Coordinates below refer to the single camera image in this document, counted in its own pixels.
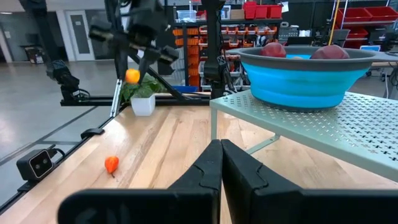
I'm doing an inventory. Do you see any large red plastic bin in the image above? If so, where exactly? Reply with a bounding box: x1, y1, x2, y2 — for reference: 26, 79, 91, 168
345, 27, 369, 40
365, 6, 398, 22
337, 7, 373, 23

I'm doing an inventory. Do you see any orange bin storage rack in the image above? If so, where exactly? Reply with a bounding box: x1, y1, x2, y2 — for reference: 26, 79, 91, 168
172, 18, 279, 88

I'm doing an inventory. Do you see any blue flat bin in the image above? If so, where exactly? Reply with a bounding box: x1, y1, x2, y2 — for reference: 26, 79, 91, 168
172, 85, 199, 93

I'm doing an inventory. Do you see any small red plastic bin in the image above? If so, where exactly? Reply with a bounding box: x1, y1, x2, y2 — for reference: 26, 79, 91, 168
267, 4, 283, 19
255, 4, 269, 19
242, 1, 257, 20

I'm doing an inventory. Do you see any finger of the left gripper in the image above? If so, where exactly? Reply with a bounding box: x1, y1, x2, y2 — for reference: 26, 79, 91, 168
114, 43, 129, 80
137, 49, 155, 85

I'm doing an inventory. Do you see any black table edge clip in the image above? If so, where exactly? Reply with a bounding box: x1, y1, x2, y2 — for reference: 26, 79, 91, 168
80, 127, 106, 140

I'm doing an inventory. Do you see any red round toy fruit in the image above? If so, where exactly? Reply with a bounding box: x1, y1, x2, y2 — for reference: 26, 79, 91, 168
259, 42, 287, 58

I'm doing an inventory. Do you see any clear plastic box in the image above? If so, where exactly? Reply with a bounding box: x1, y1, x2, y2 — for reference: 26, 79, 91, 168
176, 9, 198, 23

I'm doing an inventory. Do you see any white door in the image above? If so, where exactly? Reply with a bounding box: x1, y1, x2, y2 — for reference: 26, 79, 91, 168
64, 10, 96, 62

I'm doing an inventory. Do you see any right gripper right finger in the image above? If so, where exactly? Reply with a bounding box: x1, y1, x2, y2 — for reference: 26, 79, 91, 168
221, 139, 398, 224

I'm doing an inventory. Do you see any white plant pot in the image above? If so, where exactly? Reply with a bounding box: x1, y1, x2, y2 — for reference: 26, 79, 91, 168
130, 94, 156, 118

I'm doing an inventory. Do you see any brown cardboard box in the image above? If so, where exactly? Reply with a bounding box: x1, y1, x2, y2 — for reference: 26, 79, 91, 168
229, 8, 246, 21

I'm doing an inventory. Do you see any yellow hanging cable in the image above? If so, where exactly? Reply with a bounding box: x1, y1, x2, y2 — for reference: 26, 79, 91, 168
328, 0, 341, 47

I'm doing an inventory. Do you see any dark red toy plum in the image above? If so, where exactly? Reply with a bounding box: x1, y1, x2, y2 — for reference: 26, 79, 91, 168
310, 44, 351, 60

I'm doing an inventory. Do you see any green leafy plant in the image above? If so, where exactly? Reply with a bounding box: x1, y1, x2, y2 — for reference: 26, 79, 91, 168
119, 73, 167, 103

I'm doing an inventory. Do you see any pale green perforated metal shelf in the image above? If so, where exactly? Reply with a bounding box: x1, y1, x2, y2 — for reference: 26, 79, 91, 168
210, 90, 398, 183

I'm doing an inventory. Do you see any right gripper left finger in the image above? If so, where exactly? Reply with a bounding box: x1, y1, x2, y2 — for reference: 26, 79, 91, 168
57, 139, 223, 224

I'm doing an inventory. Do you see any orange yellow toy pear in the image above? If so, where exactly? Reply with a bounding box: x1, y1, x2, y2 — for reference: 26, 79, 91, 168
104, 156, 120, 179
124, 68, 141, 85

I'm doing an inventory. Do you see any black table-level camera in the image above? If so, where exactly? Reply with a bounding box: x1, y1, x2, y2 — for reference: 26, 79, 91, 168
16, 148, 55, 182

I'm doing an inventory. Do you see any teal collapsible bowl grey rim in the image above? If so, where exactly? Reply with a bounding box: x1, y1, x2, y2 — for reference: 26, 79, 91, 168
225, 45, 398, 113

